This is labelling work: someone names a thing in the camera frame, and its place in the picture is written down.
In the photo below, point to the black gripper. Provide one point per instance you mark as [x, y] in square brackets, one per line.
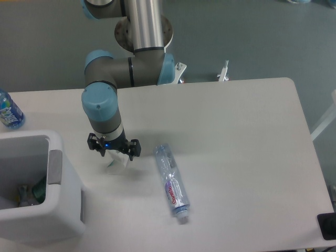
[131, 148]

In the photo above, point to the white paper carton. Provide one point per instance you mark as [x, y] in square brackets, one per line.
[119, 162]

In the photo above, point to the clear crushed plastic bottle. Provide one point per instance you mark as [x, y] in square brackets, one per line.
[173, 184]

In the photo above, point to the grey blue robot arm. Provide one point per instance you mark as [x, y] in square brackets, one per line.
[149, 65]

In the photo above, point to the green trash in bin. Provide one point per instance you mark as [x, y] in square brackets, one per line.
[39, 190]

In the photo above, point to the white trash can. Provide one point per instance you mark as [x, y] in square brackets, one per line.
[26, 157]

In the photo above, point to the grey trash in bin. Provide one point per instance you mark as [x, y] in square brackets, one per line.
[24, 200]

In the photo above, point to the blue labelled drink bottle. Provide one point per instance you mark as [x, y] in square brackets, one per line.
[12, 116]

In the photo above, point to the black device at table edge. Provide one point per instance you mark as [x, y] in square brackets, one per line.
[327, 225]

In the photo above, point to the white frame at right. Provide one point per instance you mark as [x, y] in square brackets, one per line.
[325, 120]

